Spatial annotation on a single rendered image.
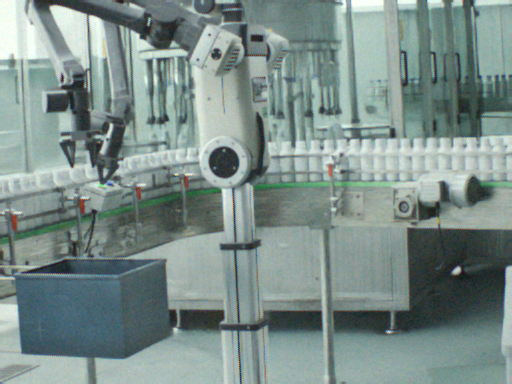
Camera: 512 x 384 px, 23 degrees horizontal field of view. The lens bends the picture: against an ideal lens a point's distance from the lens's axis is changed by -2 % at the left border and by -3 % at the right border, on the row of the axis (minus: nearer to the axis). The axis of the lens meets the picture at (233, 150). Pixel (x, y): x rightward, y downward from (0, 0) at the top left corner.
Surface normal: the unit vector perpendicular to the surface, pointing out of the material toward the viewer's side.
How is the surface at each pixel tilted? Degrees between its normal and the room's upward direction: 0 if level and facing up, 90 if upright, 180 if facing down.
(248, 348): 90
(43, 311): 90
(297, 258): 90
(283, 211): 87
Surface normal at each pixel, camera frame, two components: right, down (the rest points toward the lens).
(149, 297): 0.94, -0.03
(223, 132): -0.32, 0.25
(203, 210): 0.69, 0.00
